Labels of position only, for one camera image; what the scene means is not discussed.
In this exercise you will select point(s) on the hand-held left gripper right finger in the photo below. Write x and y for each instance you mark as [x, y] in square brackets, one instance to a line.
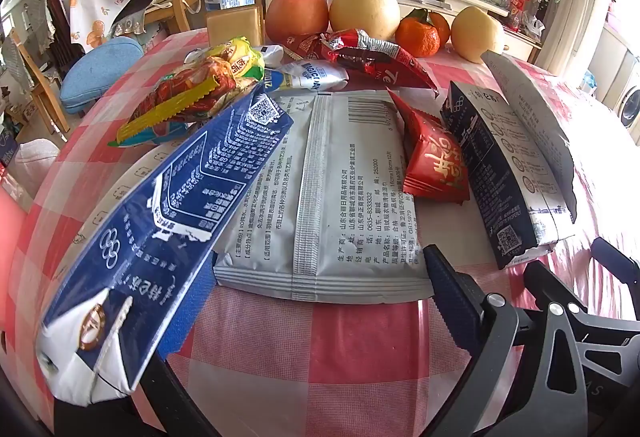
[450, 297]

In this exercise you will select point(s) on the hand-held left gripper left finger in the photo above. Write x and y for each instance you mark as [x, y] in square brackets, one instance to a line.
[192, 307]

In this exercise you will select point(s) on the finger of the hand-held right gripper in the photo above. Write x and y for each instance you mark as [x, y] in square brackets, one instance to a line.
[620, 262]
[590, 297]

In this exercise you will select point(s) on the blue milk carton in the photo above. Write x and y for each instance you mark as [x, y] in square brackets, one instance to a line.
[165, 217]

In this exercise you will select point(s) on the small red foil snack packet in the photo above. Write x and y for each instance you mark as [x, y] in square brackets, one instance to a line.
[435, 162]

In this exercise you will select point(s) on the navy and white milk carton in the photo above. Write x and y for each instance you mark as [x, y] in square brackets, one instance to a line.
[495, 157]

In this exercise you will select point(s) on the grey wet wipe packet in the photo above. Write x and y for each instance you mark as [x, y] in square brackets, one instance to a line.
[340, 197]

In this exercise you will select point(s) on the orange snack packet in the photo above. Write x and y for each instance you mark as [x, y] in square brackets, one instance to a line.
[190, 92]

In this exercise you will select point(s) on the large red chocolate wrapper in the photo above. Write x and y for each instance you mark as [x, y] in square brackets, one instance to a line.
[380, 59]

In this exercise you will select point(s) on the yellow green snack packet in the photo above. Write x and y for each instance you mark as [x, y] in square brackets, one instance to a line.
[245, 57]

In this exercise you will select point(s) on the crushed white yogurt bottle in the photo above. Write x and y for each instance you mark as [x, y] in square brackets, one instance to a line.
[310, 76]

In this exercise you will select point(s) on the red white checkered tablecloth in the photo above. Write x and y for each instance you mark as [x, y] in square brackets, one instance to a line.
[350, 367]

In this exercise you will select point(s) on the washing machine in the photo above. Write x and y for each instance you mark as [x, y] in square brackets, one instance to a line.
[631, 107]

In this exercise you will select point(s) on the white stool seat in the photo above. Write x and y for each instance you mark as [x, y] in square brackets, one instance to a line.
[36, 167]

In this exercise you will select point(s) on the blue stool cushion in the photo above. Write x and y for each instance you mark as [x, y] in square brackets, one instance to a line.
[100, 72]

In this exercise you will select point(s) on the tangerine with green leaf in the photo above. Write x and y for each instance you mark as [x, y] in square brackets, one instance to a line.
[417, 37]

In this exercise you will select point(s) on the orange tangerine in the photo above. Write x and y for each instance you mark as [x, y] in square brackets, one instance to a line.
[442, 28]

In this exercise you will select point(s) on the brown wooden chair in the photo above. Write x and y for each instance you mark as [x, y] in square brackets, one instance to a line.
[42, 82]

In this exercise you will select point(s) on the red gift packages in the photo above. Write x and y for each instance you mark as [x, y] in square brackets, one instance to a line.
[519, 9]

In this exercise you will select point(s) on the tan wooden box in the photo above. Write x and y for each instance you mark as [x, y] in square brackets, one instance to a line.
[235, 26]

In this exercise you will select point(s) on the large yellow pear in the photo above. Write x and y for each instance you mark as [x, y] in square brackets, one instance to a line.
[364, 14]

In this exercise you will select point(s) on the red apple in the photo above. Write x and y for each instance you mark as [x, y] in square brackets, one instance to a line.
[296, 17]

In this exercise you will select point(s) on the orange print cloth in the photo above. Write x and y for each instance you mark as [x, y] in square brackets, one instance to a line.
[100, 7]

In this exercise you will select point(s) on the dark wooden chair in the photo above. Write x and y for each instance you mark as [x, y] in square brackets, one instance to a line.
[57, 22]

